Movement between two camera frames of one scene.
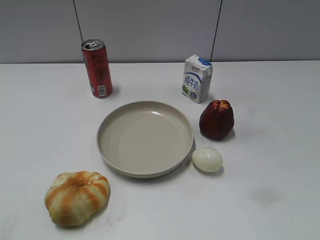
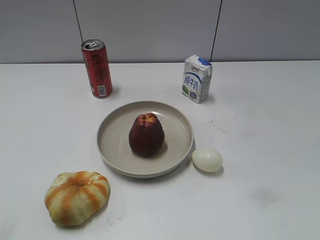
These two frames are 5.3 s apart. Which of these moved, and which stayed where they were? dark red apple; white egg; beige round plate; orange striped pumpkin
Moved: dark red apple
Stayed: orange striped pumpkin; beige round plate; white egg
